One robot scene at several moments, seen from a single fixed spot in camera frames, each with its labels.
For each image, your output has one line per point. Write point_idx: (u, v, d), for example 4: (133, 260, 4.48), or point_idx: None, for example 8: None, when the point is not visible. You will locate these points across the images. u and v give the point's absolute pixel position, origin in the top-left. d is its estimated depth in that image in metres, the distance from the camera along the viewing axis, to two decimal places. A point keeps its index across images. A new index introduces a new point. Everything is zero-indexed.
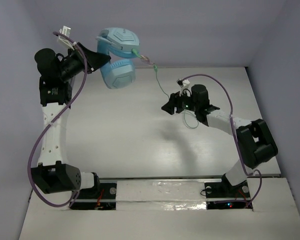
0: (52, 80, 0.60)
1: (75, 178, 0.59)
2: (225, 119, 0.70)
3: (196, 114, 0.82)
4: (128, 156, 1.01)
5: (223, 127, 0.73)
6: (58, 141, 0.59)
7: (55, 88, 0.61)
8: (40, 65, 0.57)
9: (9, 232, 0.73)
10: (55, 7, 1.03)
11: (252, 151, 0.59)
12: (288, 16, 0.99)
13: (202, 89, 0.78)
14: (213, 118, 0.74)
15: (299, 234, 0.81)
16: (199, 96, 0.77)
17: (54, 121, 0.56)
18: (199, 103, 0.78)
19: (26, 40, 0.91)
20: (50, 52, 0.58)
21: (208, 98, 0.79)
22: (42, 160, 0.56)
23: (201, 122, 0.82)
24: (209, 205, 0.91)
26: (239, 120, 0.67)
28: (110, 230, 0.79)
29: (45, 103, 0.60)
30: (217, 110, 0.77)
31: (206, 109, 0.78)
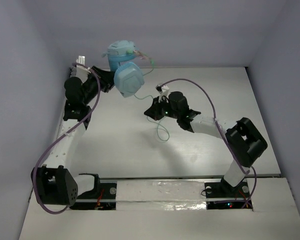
0: (75, 103, 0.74)
1: (72, 192, 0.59)
2: (210, 122, 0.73)
3: (179, 122, 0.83)
4: (128, 156, 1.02)
5: (208, 131, 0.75)
6: (67, 149, 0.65)
7: (78, 109, 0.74)
8: (68, 92, 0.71)
9: (10, 231, 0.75)
10: (55, 9, 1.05)
11: (244, 150, 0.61)
12: (288, 14, 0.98)
13: (180, 96, 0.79)
14: (197, 124, 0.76)
15: (299, 234, 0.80)
16: (178, 104, 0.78)
17: (69, 131, 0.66)
18: (180, 110, 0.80)
19: (27, 42, 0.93)
20: (76, 81, 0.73)
21: (187, 105, 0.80)
22: (47, 162, 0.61)
23: (186, 130, 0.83)
24: (209, 205, 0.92)
26: (225, 122, 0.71)
28: (110, 230, 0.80)
29: (66, 118, 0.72)
30: (199, 115, 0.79)
31: (188, 116, 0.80)
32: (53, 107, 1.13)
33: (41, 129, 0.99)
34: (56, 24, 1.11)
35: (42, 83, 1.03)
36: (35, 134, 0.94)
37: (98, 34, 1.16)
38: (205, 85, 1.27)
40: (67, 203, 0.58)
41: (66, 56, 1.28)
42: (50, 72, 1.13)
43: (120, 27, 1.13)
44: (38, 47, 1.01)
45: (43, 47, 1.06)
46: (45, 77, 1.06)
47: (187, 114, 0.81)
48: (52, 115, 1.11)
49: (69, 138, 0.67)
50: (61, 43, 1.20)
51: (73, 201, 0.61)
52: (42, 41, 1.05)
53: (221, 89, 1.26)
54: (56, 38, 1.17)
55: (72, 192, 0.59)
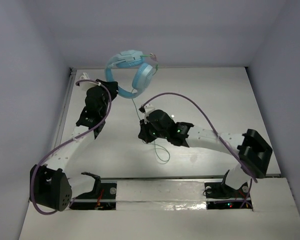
0: (91, 111, 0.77)
1: (64, 197, 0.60)
2: (213, 139, 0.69)
3: (170, 139, 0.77)
4: (128, 156, 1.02)
5: (208, 146, 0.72)
6: (70, 153, 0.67)
7: (92, 118, 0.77)
8: (87, 99, 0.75)
9: (9, 232, 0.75)
10: (55, 9, 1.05)
11: (259, 166, 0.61)
12: (289, 14, 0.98)
13: (160, 114, 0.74)
14: (196, 140, 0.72)
15: (299, 234, 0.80)
16: (161, 121, 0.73)
17: (77, 137, 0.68)
18: (165, 128, 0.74)
19: (28, 42, 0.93)
20: (97, 91, 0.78)
21: (170, 120, 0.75)
22: (49, 162, 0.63)
23: (180, 145, 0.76)
24: (209, 205, 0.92)
26: (229, 137, 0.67)
28: (110, 230, 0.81)
29: (79, 124, 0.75)
30: (192, 128, 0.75)
31: (179, 130, 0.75)
32: (53, 107, 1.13)
33: (41, 129, 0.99)
34: (56, 24, 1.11)
35: (42, 83, 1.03)
36: (35, 134, 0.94)
37: (98, 33, 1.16)
38: (205, 85, 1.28)
40: (56, 207, 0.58)
41: (66, 56, 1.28)
42: (50, 73, 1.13)
43: (120, 26, 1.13)
44: (38, 47, 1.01)
45: (43, 47, 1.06)
46: (45, 77, 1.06)
47: (177, 129, 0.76)
48: (51, 116, 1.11)
49: (75, 144, 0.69)
50: (61, 43, 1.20)
51: (63, 206, 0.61)
52: (42, 41, 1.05)
53: (221, 89, 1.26)
54: (56, 38, 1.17)
55: (64, 197, 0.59)
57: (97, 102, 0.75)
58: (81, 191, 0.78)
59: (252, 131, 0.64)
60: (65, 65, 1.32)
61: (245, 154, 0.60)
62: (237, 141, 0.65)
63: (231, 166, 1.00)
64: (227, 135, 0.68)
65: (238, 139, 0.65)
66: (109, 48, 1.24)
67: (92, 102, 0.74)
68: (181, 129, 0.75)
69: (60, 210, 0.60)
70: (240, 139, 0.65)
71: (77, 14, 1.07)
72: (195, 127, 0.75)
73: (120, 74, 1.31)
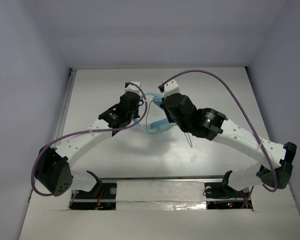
0: (120, 110, 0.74)
1: (63, 185, 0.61)
2: (254, 145, 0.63)
3: (193, 131, 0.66)
4: (129, 156, 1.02)
5: (241, 149, 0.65)
6: (81, 145, 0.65)
7: (116, 115, 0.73)
8: (122, 96, 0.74)
9: (9, 232, 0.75)
10: (55, 9, 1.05)
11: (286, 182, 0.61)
12: (289, 13, 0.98)
13: (181, 99, 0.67)
14: (229, 138, 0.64)
15: None
16: (181, 107, 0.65)
17: (93, 130, 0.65)
18: (186, 116, 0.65)
19: (28, 41, 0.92)
20: (136, 94, 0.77)
21: (192, 106, 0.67)
22: (59, 146, 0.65)
23: (206, 136, 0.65)
24: (209, 205, 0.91)
26: (270, 146, 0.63)
28: (110, 230, 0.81)
29: (101, 118, 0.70)
30: (225, 121, 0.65)
31: (209, 119, 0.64)
32: (53, 107, 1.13)
33: (41, 130, 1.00)
34: (56, 24, 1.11)
35: (42, 83, 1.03)
36: (35, 134, 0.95)
37: (98, 33, 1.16)
38: (205, 84, 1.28)
40: (51, 192, 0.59)
41: (66, 56, 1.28)
42: (50, 73, 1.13)
43: (120, 26, 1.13)
44: (38, 47, 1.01)
45: (43, 47, 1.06)
46: (45, 77, 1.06)
47: (204, 118, 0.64)
48: (51, 116, 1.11)
49: (90, 137, 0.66)
50: (61, 43, 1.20)
51: (59, 193, 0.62)
52: (42, 41, 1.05)
53: (221, 89, 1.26)
54: (56, 38, 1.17)
55: (62, 185, 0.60)
57: (131, 104, 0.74)
58: (76, 188, 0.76)
59: (293, 145, 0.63)
60: (65, 65, 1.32)
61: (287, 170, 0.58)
62: (278, 154, 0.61)
63: (231, 166, 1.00)
64: (268, 143, 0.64)
65: (280, 152, 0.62)
66: (109, 48, 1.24)
67: (127, 101, 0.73)
68: (209, 118, 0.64)
69: (55, 196, 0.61)
70: (282, 153, 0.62)
71: (77, 14, 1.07)
72: (230, 122, 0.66)
73: (120, 75, 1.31)
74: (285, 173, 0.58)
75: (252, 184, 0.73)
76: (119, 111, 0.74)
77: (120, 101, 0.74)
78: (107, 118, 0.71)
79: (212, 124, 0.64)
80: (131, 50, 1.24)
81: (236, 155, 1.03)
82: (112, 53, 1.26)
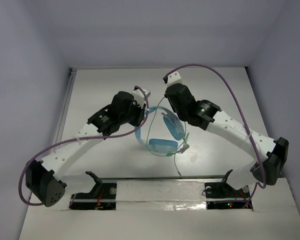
0: (112, 112, 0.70)
1: (55, 196, 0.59)
2: (242, 135, 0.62)
3: (187, 119, 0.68)
4: (129, 156, 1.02)
5: (232, 139, 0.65)
6: (68, 156, 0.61)
7: (107, 117, 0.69)
8: (114, 97, 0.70)
9: (9, 232, 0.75)
10: (55, 9, 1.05)
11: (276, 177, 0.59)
12: (288, 13, 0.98)
13: (180, 87, 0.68)
14: (221, 129, 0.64)
15: None
16: (179, 96, 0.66)
17: (80, 138, 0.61)
18: (183, 104, 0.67)
19: (28, 42, 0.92)
20: (130, 95, 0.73)
21: (190, 97, 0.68)
22: (46, 159, 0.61)
23: (199, 126, 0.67)
24: (209, 205, 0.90)
26: (260, 139, 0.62)
28: (110, 230, 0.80)
29: (90, 122, 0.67)
30: (219, 112, 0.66)
31: (203, 109, 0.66)
32: (53, 107, 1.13)
33: (41, 129, 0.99)
34: (56, 24, 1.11)
35: (42, 84, 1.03)
36: (35, 134, 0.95)
37: (98, 34, 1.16)
38: (205, 84, 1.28)
40: (43, 202, 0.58)
41: (66, 56, 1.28)
42: (50, 73, 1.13)
43: (120, 27, 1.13)
44: (38, 47, 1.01)
45: (43, 47, 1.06)
46: (45, 78, 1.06)
47: (199, 108, 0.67)
48: (51, 116, 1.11)
49: (77, 145, 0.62)
50: (61, 43, 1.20)
51: (53, 202, 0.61)
52: (42, 41, 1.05)
53: (221, 89, 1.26)
54: (56, 38, 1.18)
55: (53, 196, 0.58)
57: (123, 105, 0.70)
58: (77, 190, 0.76)
59: (284, 140, 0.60)
60: (65, 65, 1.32)
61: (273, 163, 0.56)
62: (266, 147, 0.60)
63: (231, 166, 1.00)
64: (257, 135, 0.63)
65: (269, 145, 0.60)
66: (109, 48, 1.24)
67: (119, 102, 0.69)
68: (204, 108, 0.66)
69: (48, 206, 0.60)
70: (271, 146, 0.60)
71: (77, 15, 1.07)
72: (223, 113, 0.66)
73: (120, 75, 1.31)
74: (271, 165, 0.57)
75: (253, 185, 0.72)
76: (111, 114, 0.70)
77: (111, 103, 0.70)
78: (97, 121, 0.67)
79: (206, 114, 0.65)
80: (132, 50, 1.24)
81: (236, 155, 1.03)
82: (113, 53, 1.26)
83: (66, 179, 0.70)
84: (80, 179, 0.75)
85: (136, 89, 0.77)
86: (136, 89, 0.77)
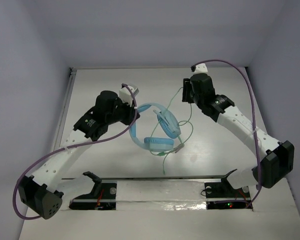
0: (98, 114, 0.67)
1: (53, 207, 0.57)
2: (247, 130, 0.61)
3: (202, 108, 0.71)
4: (129, 157, 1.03)
5: (238, 134, 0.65)
6: (60, 167, 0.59)
7: (94, 120, 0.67)
8: (97, 98, 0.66)
9: (9, 232, 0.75)
10: (55, 9, 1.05)
11: (271, 177, 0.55)
12: (288, 13, 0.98)
13: (205, 77, 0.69)
14: (229, 122, 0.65)
15: None
16: (201, 85, 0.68)
17: (68, 147, 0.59)
18: (203, 93, 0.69)
19: (27, 41, 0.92)
20: (112, 93, 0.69)
21: (212, 88, 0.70)
22: (36, 173, 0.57)
23: (209, 117, 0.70)
24: (208, 205, 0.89)
26: (264, 137, 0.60)
28: (110, 230, 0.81)
29: (76, 128, 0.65)
30: (231, 107, 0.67)
31: (217, 102, 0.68)
32: (52, 107, 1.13)
33: (41, 130, 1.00)
34: (56, 24, 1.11)
35: (42, 84, 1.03)
36: (35, 135, 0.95)
37: (98, 33, 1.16)
38: None
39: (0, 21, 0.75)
40: (41, 215, 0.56)
41: (66, 56, 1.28)
42: (50, 73, 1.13)
43: (120, 27, 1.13)
44: (38, 47, 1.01)
45: (43, 47, 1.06)
46: (45, 78, 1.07)
47: (215, 100, 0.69)
48: (51, 116, 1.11)
49: (66, 155, 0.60)
50: (61, 43, 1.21)
51: (52, 213, 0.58)
52: (42, 41, 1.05)
53: (221, 89, 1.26)
54: (56, 38, 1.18)
55: (51, 208, 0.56)
57: (107, 105, 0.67)
58: (76, 194, 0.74)
59: (290, 143, 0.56)
60: (65, 65, 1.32)
61: (269, 160, 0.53)
62: (268, 145, 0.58)
63: (231, 166, 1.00)
64: (263, 134, 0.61)
65: (271, 145, 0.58)
66: (109, 48, 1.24)
67: (102, 103, 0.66)
68: (219, 101, 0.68)
69: (47, 217, 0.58)
70: (273, 146, 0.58)
71: (76, 14, 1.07)
72: (235, 108, 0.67)
73: (120, 75, 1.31)
74: (267, 162, 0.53)
75: (253, 185, 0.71)
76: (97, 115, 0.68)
77: (95, 104, 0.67)
78: (83, 125, 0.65)
79: (220, 106, 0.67)
80: (132, 50, 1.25)
81: (236, 155, 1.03)
82: (112, 53, 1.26)
83: (62, 186, 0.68)
84: (79, 184, 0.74)
85: (123, 87, 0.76)
86: (123, 87, 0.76)
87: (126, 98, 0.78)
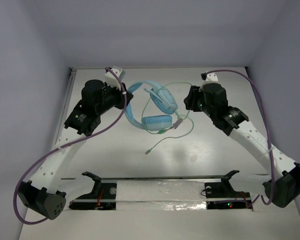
0: (87, 107, 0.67)
1: (57, 207, 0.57)
2: (263, 149, 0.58)
3: (214, 120, 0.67)
4: (129, 157, 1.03)
5: (252, 151, 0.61)
6: (57, 167, 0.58)
7: (84, 115, 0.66)
8: (82, 91, 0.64)
9: (9, 233, 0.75)
10: (55, 9, 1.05)
11: (287, 199, 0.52)
12: (288, 13, 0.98)
13: (219, 88, 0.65)
14: (243, 138, 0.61)
15: None
16: (215, 97, 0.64)
17: (62, 146, 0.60)
18: (216, 105, 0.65)
19: (27, 41, 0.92)
20: (97, 82, 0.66)
21: (226, 100, 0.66)
22: (34, 177, 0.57)
23: (222, 130, 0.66)
24: (208, 205, 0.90)
26: (280, 156, 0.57)
28: (110, 230, 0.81)
29: (67, 126, 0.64)
30: (245, 122, 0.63)
31: (231, 115, 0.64)
32: (53, 107, 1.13)
33: (41, 130, 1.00)
34: (56, 24, 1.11)
35: (42, 84, 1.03)
36: (35, 135, 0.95)
37: (98, 34, 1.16)
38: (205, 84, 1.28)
39: (0, 21, 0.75)
40: (47, 217, 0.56)
41: (66, 56, 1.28)
42: (50, 73, 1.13)
43: (120, 27, 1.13)
44: (38, 47, 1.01)
45: (43, 47, 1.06)
46: (45, 78, 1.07)
47: (228, 113, 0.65)
48: (51, 116, 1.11)
49: (61, 154, 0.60)
50: (61, 43, 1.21)
51: (57, 214, 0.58)
52: (42, 41, 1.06)
53: None
54: (56, 38, 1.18)
55: (55, 208, 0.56)
57: (95, 96, 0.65)
58: (76, 194, 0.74)
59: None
60: (65, 65, 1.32)
61: (286, 182, 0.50)
62: (285, 166, 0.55)
63: (231, 166, 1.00)
64: (278, 153, 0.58)
65: (287, 166, 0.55)
66: (109, 48, 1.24)
67: (88, 96, 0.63)
68: (232, 115, 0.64)
69: (54, 218, 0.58)
70: (289, 166, 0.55)
71: (76, 15, 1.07)
72: (249, 123, 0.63)
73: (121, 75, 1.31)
74: (283, 184, 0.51)
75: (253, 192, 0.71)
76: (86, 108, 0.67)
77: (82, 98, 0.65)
78: (74, 122, 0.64)
79: (233, 120, 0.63)
80: (132, 50, 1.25)
81: (237, 155, 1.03)
82: (112, 53, 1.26)
83: (63, 186, 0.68)
84: (78, 183, 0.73)
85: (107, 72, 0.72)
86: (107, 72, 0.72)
87: (114, 82, 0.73)
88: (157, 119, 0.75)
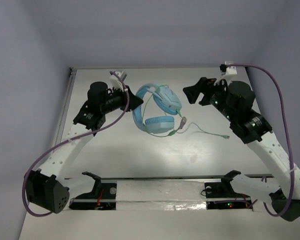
0: (93, 107, 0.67)
1: (61, 201, 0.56)
2: (284, 167, 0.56)
3: (233, 125, 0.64)
4: (129, 157, 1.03)
5: (270, 165, 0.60)
6: (66, 158, 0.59)
7: (92, 114, 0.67)
8: (88, 92, 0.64)
9: (9, 233, 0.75)
10: (55, 9, 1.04)
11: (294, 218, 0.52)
12: (288, 14, 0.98)
13: (247, 92, 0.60)
14: (264, 151, 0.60)
15: None
16: (242, 102, 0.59)
17: (72, 138, 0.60)
18: (240, 110, 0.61)
19: (27, 40, 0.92)
20: (103, 84, 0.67)
21: (251, 105, 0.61)
22: (43, 166, 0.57)
23: (239, 136, 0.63)
24: (208, 205, 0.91)
26: None
28: (110, 230, 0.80)
29: (76, 122, 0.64)
30: (268, 133, 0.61)
31: (254, 123, 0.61)
32: (52, 107, 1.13)
33: (41, 130, 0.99)
34: (56, 24, 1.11)
35: (42, 83, 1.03)
36: (35, 135, 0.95)
37: (98, 33, 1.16)
38: None
39: None
40: (51, 210, 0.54)
41: (65, 55, 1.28)
42: (50, 73, 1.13)
43: (120, 27, 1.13)
44: (37, 47, 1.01)
45: (43, 47, 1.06)
46: (45, 77, 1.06)
47: (250, 120, 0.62)
48: (51, 116, 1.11)
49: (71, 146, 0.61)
50: (61, 43, 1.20)
51: (60, 208, 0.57)
52: (42, 41, 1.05)
53: None
54: (56, 38, 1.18)
55: (60, 201, 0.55)
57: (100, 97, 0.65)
58: (77, 192, 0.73)
59: None
60: (65, 65, 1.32)
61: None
62: None
63: (231, 166, 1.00)
64: (299, 174, 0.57)
65: None
66: (109, 48, 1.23)
67: (94, 96, 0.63)
68: (254, 122, 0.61)
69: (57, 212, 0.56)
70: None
71: (76, 14, 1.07)
72: (273, 136, 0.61)
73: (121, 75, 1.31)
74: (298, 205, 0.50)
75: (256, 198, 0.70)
76: (93, 108, 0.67)
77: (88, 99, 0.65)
78: (82, 120, 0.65)
79: (254, 129, 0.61)
80: (132, 50, 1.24)
81: (236, 155, 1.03)
82: (112, 53, 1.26)
83: (67, 182, 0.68)
84: (80, 181, 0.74)
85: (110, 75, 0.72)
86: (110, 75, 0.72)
87: (117, 83, 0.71)
88: (157, 118, 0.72)
